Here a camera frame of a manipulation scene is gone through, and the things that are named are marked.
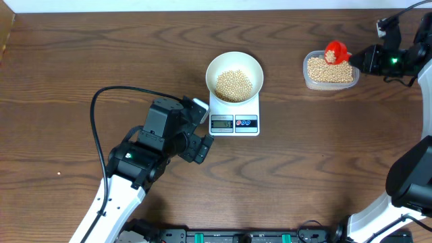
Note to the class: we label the soybeans in bowl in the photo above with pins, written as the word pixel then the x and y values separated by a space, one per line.
pixel 233 86

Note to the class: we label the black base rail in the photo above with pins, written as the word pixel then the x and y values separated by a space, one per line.
pixel 141 231

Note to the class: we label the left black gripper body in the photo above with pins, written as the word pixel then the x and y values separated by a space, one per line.
pixel 192 148

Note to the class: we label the soybeans in container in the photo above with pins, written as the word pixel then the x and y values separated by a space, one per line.
pixel 320 71

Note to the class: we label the clear plastic container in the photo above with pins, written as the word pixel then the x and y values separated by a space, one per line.
pixel 311 84

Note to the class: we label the cream ceramic bowl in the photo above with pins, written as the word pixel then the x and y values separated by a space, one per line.
pixel 235 60

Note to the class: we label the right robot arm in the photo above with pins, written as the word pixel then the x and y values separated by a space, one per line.
pixel 407 196

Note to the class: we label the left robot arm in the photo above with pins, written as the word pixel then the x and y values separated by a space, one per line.
pixel 140 160

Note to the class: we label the soybeans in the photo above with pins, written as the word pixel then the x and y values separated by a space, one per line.
pixel 233 86
pixel 320 71
pixel 330 56

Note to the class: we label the white digital kitchen scale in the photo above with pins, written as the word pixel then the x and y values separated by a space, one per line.
pixel 234 119

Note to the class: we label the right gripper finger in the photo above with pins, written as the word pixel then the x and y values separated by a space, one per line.
pixel 360 56
pixel 360 65

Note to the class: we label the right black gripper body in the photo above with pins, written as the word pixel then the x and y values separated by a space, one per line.
pixel 390 62

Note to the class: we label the wooden side panel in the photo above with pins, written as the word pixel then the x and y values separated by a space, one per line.
pixel 7 17

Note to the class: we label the red plastic measuring scoop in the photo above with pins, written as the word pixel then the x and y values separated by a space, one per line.
pixel 341 51

